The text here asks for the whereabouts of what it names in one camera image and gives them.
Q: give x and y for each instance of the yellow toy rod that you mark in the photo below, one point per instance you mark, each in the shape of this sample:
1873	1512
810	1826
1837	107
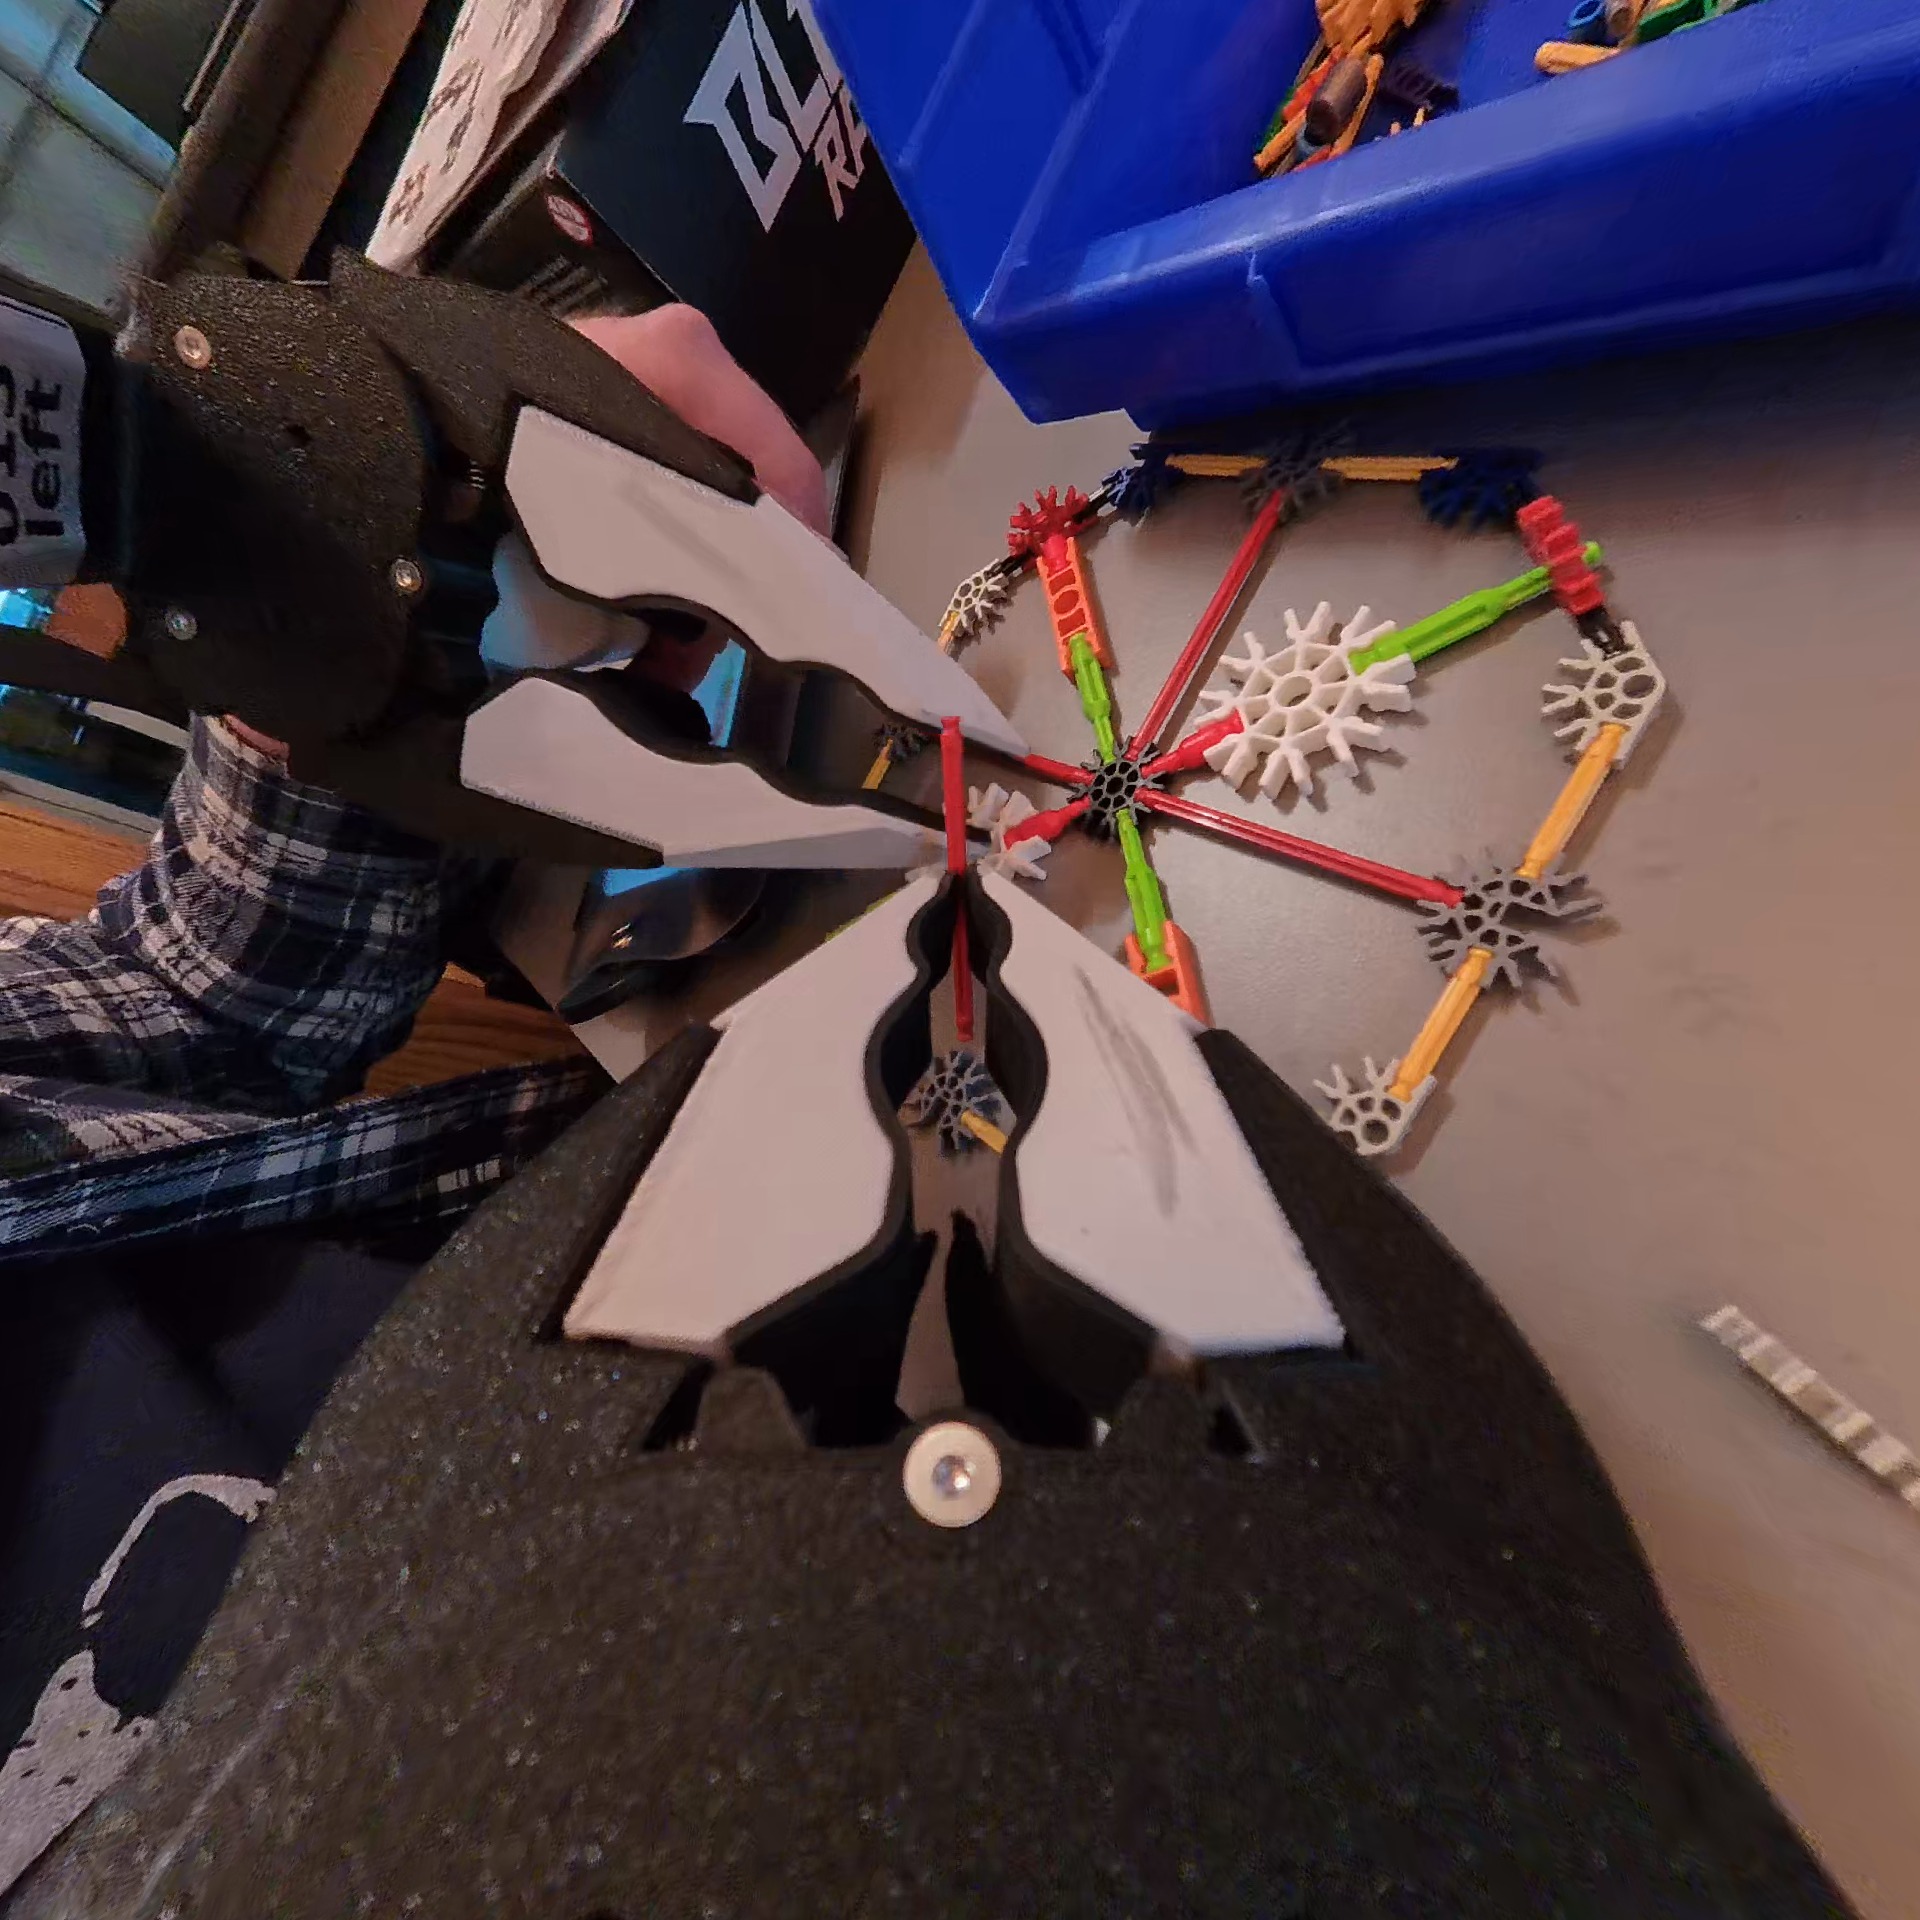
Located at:
988	1135

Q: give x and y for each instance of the black printed t-shirt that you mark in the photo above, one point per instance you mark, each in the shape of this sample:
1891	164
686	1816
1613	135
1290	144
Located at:
149	1426

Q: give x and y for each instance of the small white toy piece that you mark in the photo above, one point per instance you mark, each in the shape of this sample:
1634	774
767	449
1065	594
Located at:
1829	1419

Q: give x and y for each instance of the person's left forearm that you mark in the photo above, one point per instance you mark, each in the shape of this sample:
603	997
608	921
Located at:
285	928

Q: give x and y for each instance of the smartphone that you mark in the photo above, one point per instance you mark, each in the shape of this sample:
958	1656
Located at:
662	928

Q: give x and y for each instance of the blue plastic bin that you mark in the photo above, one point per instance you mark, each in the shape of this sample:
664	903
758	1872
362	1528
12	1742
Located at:
1424	275

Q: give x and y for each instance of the black toy box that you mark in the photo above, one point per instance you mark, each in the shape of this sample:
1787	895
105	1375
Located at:
679	195

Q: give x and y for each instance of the red toy rod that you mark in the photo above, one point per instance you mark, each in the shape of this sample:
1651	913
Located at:
958	903

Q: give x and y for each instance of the person's left hand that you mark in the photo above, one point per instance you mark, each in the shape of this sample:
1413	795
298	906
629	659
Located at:
719	407

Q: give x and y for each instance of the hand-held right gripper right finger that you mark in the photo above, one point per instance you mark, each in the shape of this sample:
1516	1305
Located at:
1156	1183

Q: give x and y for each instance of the plaid flannel shirt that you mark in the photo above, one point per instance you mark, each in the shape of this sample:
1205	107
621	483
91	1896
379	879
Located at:
301	1172

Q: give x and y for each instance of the pile of colourful toy pieces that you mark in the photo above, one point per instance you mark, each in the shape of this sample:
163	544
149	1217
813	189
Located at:
1333	91

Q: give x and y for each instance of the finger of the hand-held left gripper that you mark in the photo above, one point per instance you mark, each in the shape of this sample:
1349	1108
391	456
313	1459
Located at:
603	780
690	544

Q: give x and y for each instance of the light wooden panel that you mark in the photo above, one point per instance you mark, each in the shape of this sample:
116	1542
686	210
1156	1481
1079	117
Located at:
481	1035

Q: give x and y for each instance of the colourful toy wheel model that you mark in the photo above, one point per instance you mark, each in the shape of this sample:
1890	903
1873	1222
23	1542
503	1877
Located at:
1121	780

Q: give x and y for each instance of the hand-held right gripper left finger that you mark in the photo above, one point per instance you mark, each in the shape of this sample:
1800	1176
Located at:
749	1183

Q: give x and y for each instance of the white instruction booklet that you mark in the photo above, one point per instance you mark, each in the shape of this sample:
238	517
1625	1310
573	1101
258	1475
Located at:
481	91

